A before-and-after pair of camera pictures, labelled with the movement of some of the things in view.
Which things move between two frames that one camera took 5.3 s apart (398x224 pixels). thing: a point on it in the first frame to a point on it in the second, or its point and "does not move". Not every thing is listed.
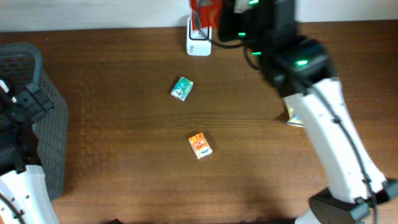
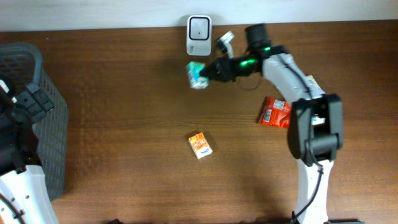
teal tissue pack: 182,88 to 196,80
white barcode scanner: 198,42 does not move
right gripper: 229,18 to 226,73
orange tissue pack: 200,145 does not move
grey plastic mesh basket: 20,65 does not move
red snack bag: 206,13 to 275,112
